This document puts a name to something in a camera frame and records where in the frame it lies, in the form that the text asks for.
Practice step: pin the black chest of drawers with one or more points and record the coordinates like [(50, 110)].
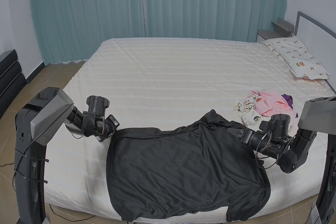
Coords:
[(9, 78)]

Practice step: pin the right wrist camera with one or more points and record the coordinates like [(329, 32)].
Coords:
[(264, 127)]

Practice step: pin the pile of clothes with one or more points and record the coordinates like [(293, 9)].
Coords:
[(267, 104)]

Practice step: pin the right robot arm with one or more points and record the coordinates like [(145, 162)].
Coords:
[(317, 115)]

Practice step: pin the bed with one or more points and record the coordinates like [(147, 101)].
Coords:
[(170, 73)]

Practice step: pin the grey bedside table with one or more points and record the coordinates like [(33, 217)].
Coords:
[(270, 33)]

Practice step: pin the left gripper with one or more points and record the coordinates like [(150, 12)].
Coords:
[(112, 123)]

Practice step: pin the white printed pillow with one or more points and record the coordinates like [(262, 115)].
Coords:
[(296, 57)]

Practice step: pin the black T-shirt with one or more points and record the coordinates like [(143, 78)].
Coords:
[(183, 165)]

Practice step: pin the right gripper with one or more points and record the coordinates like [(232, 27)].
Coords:
[(249, 139)]

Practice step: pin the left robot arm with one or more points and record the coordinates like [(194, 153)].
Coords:
[(49, 115)]

